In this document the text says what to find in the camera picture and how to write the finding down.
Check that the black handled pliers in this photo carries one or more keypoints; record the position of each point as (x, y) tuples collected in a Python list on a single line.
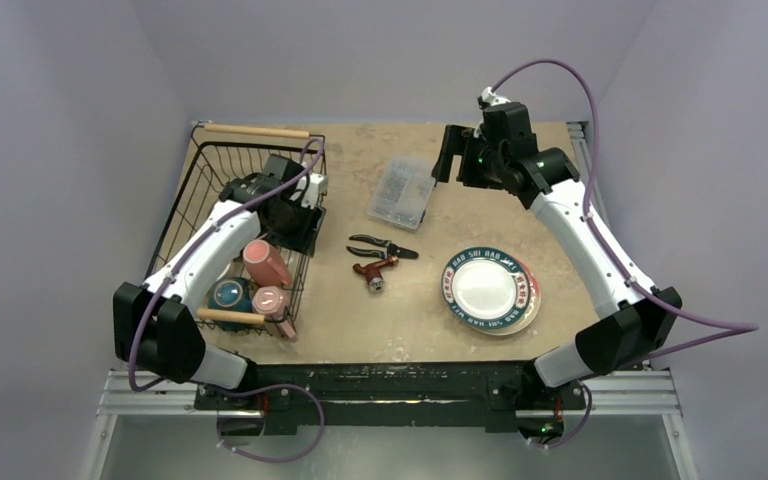
[(379, 248)]

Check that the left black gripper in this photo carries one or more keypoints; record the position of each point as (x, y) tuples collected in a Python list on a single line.
[(303, 240)]

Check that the green rimmed plate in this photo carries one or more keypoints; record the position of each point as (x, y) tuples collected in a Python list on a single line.
[(485, 288)]

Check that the pink ceramic mug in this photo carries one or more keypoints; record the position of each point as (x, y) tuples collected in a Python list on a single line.
[(265, 265)]

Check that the clear plastic screw box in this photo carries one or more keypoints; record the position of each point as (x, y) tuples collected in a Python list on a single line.
[(403, 192)]

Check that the blue ceramic cup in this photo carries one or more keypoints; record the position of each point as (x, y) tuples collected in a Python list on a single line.
[(231, 294)]

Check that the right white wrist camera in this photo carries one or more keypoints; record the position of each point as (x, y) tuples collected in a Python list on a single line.
[(490, 99)]

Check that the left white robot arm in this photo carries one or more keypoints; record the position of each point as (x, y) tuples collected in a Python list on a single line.
[(154, 327)]

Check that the pink faceted ceramic cup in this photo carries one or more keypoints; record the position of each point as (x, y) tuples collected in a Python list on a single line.
[(271, 302)]

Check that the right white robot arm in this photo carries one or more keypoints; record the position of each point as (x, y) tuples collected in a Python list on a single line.
[(635, 315)]

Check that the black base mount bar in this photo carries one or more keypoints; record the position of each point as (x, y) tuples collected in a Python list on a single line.
[(496, 396)]

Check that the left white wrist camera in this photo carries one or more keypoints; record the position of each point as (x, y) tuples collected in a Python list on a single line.
[(309, 190)]

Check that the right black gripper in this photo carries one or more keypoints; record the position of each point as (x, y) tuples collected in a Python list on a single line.
[(462, 154)]

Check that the red brown faucet tap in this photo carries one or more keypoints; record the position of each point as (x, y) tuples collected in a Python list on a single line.
[(372, 272)]

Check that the black wire dish rack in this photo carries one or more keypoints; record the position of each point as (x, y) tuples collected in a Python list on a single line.
[(214, 167)]

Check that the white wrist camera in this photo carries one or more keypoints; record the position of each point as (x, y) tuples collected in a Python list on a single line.
[(490, 99), (309, 190)]

